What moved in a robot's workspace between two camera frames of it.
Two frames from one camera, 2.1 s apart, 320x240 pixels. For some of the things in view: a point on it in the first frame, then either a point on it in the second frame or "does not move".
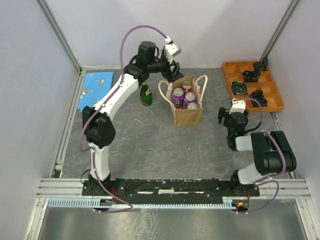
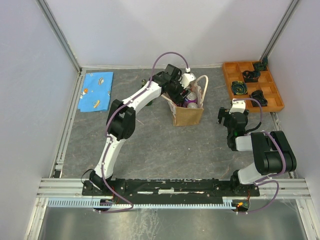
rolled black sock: [258, 95] does not move
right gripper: [221, 113] does not move
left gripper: [168, 74] -> [177, 98]
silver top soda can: [192, 106] does not move
